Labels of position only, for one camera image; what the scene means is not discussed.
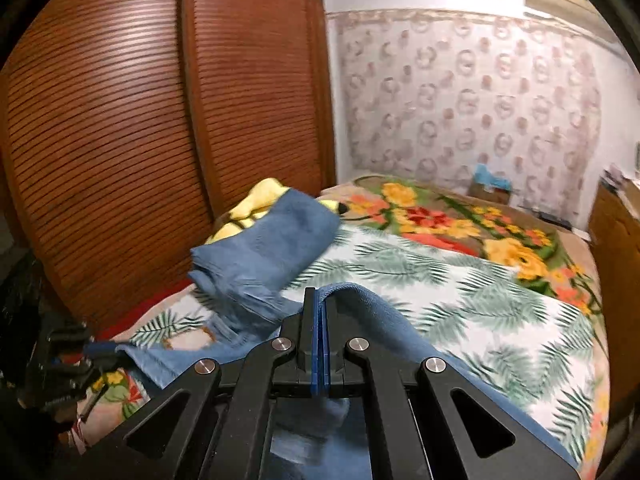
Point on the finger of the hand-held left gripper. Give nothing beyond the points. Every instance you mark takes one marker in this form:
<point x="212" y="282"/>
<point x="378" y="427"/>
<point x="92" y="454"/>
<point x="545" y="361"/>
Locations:
<point x="92" y="397"/>
<point x="102" y="350"/>

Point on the blue denim pants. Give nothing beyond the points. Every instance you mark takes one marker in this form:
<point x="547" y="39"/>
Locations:
<point x="260" y="255"/>

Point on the crumpled blue cloth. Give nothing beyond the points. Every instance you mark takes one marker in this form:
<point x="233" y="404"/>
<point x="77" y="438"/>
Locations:
<point x="490" y="175"/>

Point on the wooden sideboard cabinet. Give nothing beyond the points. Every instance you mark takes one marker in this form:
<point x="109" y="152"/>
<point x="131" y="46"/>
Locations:
<point x="615" y="260"/>

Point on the circle print curtain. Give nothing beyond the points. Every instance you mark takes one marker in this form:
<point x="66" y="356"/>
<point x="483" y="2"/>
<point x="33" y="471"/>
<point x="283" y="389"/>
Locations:
<point x="450" y="110"/>

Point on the yellow plush toy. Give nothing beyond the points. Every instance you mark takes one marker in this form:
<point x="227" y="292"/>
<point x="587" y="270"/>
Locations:
<point x="265" y="200"/>

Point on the palm leaf print sheet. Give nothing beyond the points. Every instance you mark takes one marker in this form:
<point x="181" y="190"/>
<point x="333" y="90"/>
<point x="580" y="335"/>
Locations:
<point x="475" y="320"/>

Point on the cardboard box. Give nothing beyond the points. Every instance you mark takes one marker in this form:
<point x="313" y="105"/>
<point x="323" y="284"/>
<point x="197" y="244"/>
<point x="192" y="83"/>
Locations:
<point x="490" y="196"/>

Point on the floral blanket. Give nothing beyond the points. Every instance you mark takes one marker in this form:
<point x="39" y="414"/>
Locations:
<point x="450" y="220"/>

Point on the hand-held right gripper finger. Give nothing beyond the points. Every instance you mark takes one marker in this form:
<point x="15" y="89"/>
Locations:
<point x="324" y="345"/>
<point x="314" y="345"/>

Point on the wooden louvered wardrobe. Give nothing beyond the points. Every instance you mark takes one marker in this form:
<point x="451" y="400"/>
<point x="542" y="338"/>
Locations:
<point x="125" y="135"/>

